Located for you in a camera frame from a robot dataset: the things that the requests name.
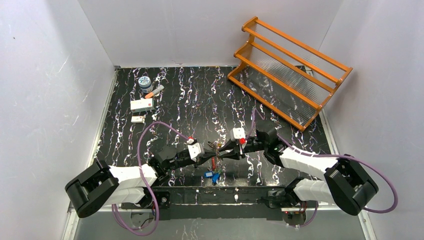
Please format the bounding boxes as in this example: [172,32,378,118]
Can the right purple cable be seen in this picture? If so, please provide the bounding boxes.
[249,107,399,230]

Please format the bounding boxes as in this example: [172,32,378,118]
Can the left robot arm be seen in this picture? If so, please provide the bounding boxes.
[64,142,219,218]

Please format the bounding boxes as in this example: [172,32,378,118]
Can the small white flat box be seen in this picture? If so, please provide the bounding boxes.
[131,115,146,124]

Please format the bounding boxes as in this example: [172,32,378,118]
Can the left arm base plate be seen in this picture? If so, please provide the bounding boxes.
[120,188,171,210]

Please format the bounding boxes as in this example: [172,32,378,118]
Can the orange and white tube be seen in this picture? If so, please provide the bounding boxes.
[144,85,165,99]

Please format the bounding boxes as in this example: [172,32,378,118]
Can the round blue-white jar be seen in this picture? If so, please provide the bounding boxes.
[137,75,153,94]

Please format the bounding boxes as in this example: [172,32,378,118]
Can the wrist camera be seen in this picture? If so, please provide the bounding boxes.
[186,136,205,162]
[229,127,247,146]

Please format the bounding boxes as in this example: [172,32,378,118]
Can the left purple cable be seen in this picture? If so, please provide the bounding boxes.
[111,121,196,237]

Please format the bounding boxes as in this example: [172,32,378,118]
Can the white medicine box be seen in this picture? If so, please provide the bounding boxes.
[130,98,155,113]

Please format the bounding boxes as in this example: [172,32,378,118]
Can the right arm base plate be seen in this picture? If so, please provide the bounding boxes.
[257,189,316,212]

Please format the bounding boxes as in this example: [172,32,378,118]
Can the keyring with coloured key tags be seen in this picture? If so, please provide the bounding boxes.
[203,141,222,186]

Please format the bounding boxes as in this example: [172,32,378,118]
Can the purple cable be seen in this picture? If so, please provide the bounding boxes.
[111,121,196,237]
[249,107,399,230]

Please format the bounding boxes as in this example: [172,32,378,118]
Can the orange wooden shelf rack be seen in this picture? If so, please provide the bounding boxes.
[227,16,353,131]

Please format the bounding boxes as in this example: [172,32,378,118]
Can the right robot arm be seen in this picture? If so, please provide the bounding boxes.
[218,128,379,216]

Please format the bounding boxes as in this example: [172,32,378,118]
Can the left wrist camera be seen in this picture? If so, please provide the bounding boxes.
[186,136,205,162]

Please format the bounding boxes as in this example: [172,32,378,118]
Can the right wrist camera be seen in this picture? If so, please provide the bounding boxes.
[229,127,247,146]

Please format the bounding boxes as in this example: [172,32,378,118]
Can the aluminium rail frame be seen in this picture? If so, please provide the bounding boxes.
[61,187,378,240]

